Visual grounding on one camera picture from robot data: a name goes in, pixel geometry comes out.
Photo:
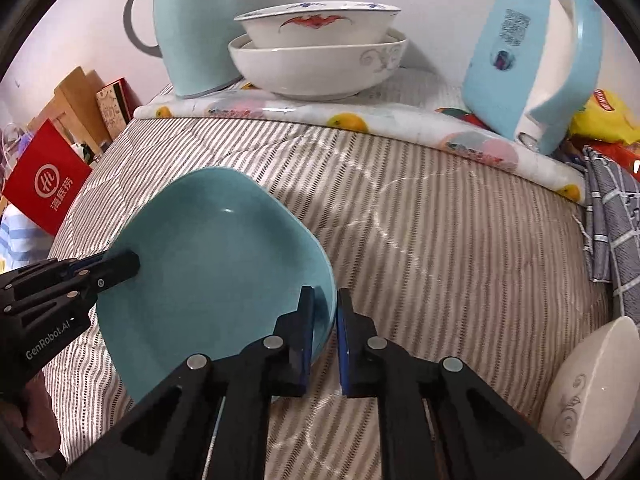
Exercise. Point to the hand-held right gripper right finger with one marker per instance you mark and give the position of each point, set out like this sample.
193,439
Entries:
345,345

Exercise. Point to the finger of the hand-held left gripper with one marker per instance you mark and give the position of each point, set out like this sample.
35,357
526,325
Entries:
55,270
117,267

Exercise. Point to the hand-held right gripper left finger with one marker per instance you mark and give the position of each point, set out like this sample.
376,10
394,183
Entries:
302,340

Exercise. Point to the teal plate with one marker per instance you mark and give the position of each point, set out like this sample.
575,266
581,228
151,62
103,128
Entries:
210,270

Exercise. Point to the white bowl grey scroll print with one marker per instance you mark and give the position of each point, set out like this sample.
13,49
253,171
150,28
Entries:
590,385

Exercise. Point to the person's left hand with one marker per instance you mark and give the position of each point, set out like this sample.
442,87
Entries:
37,425

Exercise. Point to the blue white striped cloth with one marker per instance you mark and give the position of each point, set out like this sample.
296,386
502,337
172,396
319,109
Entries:
20,240

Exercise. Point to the red paper bag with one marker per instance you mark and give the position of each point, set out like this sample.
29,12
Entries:
45,180

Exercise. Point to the striped quilted blanket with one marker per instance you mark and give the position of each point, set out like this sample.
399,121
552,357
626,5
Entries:
425,260

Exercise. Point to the patterned book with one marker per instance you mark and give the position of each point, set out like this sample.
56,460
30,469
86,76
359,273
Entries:
112,107

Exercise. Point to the wooden boards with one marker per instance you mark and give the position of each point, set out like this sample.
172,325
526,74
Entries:
75,90

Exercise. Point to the fruit print table mat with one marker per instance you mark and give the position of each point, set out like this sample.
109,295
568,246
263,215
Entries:
400,125

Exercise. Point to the light blue thermos jug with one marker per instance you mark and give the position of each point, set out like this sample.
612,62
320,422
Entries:
195,35

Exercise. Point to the large white bowl grey scrolls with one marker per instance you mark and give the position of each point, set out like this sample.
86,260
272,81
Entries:
300,72

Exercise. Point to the grey checkered cloth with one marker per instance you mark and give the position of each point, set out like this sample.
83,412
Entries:
615,220

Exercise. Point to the light blue electric kettle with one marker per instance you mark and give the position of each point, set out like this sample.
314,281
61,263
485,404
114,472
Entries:
505,90

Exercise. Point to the white bowl red bat print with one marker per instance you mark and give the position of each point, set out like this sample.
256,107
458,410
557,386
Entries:
320,35

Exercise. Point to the red snack bag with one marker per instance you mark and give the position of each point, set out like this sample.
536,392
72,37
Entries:
615,156

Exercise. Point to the yellow chip bag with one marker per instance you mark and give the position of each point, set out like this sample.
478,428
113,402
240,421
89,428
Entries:
605,120

